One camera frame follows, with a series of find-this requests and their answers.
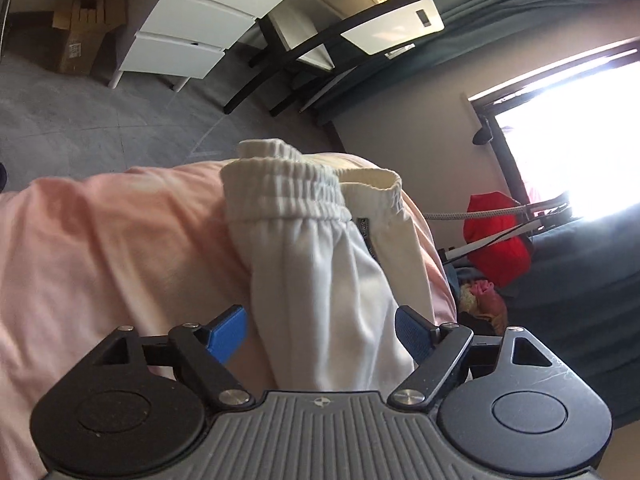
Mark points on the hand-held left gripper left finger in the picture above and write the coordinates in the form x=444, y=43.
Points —
x=227, y=334

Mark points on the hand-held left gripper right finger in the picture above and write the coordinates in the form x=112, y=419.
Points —
x=411, y=335

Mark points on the white pants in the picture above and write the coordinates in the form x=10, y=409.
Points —
x=310, y=285

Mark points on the red bag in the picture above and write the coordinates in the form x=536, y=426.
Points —
x=500, y=252

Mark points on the white and black rod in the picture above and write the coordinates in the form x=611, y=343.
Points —
x=492, y=241

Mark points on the pink blanket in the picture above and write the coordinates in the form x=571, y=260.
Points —
x=100, y=260

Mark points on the dark blue cloth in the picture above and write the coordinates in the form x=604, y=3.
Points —
x=575, y=320

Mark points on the black clip lamp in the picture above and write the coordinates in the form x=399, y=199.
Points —
x=483, y=132

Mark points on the window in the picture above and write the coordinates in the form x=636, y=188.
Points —
x=575, y=135

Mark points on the white side table black legs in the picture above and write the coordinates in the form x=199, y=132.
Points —
x=300, y=37

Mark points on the black and white chair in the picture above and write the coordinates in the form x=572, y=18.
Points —
x=395, y=22

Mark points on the white drawer chest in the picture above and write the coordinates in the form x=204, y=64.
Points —
x=200, y=20

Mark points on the dark green curtain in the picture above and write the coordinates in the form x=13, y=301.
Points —
x=525, y=15

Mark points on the cardboard box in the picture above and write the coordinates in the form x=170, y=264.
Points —
x=85, y=20

